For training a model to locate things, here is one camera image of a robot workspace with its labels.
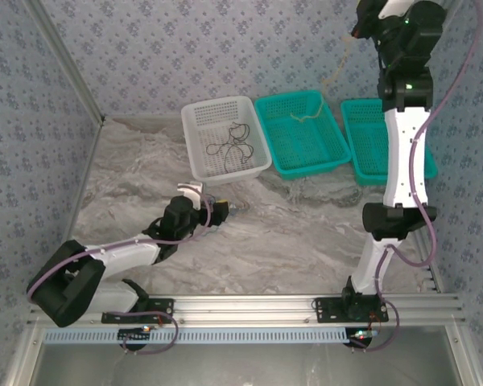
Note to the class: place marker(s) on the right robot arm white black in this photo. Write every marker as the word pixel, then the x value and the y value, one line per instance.
pixel 398 161

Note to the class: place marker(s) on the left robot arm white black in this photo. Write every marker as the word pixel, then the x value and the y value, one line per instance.
pixel 120 253

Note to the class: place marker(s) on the white plastic basket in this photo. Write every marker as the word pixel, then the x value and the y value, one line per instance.
pixel 229 177

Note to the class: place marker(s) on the teal plastic basket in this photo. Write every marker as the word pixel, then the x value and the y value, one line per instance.
pixel 362 161
pixel 306 171

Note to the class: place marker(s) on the small LED circuit board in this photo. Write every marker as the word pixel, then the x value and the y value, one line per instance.
pixel 134 337
pixel 362 334

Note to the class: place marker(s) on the grey metal panel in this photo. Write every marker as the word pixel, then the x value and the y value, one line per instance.
pixel 241 366

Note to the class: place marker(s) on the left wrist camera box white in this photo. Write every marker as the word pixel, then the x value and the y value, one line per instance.
pixel 189 191

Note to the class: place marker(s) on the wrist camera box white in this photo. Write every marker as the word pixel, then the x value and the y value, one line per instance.
pixel 392 8
pixel 189 191

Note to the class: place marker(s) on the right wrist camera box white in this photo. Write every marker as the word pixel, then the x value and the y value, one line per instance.
pixel 392 8

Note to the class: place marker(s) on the aluminium corner post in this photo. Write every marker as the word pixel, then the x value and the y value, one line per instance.
pixel 67 60
pixel 452 10

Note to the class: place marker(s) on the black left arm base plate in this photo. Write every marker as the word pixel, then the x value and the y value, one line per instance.
pixel 165 311

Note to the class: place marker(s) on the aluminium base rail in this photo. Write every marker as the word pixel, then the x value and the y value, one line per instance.
pixel 241 309

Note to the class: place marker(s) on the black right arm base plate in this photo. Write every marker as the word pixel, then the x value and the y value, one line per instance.
pixel 326 311

